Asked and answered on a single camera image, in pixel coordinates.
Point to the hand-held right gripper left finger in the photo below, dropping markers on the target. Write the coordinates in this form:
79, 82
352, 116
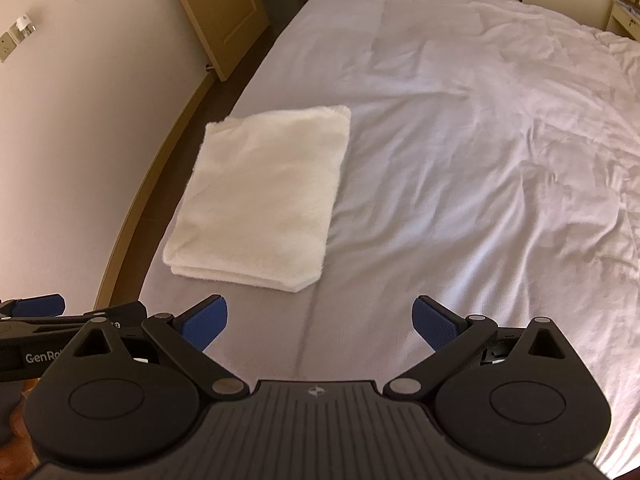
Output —
205, 325

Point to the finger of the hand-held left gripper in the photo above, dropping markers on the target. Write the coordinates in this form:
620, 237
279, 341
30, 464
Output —
127, 312
42, 304

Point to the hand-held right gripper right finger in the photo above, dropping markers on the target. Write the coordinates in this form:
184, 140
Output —
435, 325

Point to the cream blanket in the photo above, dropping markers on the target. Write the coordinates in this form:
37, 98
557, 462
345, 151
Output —
265, 190

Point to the person's left hand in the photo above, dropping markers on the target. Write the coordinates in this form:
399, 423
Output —
19, 417

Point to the white bed sheet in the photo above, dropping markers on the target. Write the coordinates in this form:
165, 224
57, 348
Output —
450, 160

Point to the wooden door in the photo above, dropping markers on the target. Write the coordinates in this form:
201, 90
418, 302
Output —
220, 15

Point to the cream nightstand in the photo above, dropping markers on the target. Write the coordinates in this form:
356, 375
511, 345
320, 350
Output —
625, 17

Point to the beige wall socket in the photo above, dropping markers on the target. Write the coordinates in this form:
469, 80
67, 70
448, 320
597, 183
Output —
7, 47

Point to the white wall plug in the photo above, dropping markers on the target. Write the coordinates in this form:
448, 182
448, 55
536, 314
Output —
24, 25

